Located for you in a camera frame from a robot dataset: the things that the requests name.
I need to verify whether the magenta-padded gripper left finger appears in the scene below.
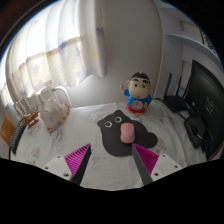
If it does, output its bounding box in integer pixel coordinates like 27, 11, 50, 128
41, 143, 92, 186

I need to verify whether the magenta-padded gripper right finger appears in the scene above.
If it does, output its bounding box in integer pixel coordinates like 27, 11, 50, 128
131, 143, 184, 186

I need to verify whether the pink computer mouse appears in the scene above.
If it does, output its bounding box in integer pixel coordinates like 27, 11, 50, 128
119, 122, 135, 144

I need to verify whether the black cat-shaped mouse pad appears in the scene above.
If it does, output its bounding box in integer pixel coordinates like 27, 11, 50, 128
96, 109, 159, 158

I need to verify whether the white printed tablecloth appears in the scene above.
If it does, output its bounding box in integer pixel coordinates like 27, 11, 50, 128
9, 99, 208, 191

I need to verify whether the large white conch shell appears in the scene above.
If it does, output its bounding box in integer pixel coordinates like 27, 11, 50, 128
38, 84, 72, 134

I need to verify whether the black mechanical keyboard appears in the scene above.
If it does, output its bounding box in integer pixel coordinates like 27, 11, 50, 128
8, 120, 28, 155

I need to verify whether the wooden model sailing ship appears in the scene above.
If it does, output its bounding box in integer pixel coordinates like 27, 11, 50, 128
13, 94, 40, 130

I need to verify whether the black router with antennas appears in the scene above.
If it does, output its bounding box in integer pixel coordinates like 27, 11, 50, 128
162, 72, 193, 113

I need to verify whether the cartoon boy figurine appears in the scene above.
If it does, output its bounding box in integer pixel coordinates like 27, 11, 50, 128
120, 71, 153, 114

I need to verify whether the black computer monitor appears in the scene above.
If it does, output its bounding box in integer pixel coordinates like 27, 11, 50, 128
183, 59, 224, 161

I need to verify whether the sheer white star-print curtain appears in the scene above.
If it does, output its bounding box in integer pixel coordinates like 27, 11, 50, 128
1, 0, 108, 108

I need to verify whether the white wall shelf unit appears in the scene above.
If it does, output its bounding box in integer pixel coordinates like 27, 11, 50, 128
156, 0, 224, 101

